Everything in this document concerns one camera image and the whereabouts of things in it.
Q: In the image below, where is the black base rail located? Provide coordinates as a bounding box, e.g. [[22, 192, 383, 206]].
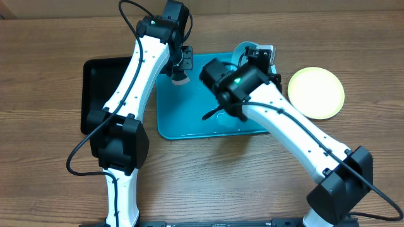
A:
[[78, 216, 360, 227]]

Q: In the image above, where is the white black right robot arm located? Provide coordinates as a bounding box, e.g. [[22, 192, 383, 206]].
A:
[[199, 45, 373, 226]]

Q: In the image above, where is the black plastic tray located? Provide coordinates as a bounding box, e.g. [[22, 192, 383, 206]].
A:
[[80, 57, 131, 135]]

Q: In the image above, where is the yellow plate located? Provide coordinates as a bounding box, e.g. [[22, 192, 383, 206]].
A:
[[287, 67, 345, 120]]

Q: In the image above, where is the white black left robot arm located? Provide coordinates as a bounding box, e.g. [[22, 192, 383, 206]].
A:
[[84, 1, 193, 226]]

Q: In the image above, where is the green pink sponge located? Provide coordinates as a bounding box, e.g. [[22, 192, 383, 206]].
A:
[[172, 71, 190, 86]]

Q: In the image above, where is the light blue plate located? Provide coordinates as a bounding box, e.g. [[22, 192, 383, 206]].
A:
[[231, 41, 258, 67]]

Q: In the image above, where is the teal plastic tray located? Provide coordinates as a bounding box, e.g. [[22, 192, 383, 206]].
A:
[[156, 52, 267, 140]]

